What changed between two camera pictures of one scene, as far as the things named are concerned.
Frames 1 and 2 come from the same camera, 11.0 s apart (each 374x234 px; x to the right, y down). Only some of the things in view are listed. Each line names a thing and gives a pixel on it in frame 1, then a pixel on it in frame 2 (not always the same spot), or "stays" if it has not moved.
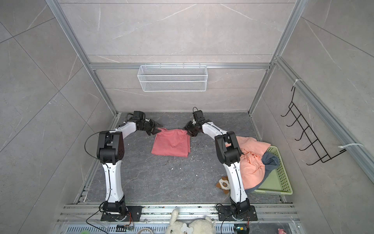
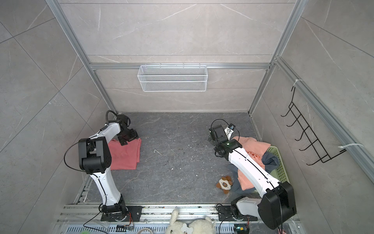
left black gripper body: x=149 y=127 to x=128 y=136
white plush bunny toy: x=200 y=226 stays
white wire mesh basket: x=173 y=78 stays
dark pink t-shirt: x=172 y=142 to x=126 y=157
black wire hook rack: x=323 y=155 stays
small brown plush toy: x=224 y=184 stays
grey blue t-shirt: x=270 y=161 stays
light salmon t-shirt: x=252 y=167 stays
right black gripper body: x=192 y=128 to x=212 y=141
